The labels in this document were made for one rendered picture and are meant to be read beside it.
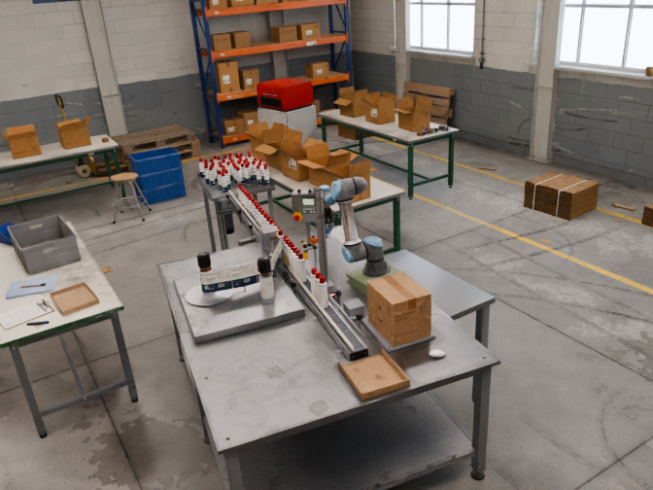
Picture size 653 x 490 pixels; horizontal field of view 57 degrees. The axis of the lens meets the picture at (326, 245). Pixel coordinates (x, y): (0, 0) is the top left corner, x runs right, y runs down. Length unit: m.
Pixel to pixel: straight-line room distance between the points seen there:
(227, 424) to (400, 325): 1.04
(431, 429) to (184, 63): 8.72
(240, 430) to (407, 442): 1.16
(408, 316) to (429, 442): 0.81
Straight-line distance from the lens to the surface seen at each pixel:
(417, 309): 3.28
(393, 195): 5.67
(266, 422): 2.94
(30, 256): 4.94
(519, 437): 4.12
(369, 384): 3.10
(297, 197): 3.77
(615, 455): 4.16
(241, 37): 10.78
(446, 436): 3.74
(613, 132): 8.69
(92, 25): 10.77
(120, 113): 10.97
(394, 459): 3.59
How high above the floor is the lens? 2.74
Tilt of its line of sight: 25 degrees down
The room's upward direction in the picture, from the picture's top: 4 degrees counter-clockwise
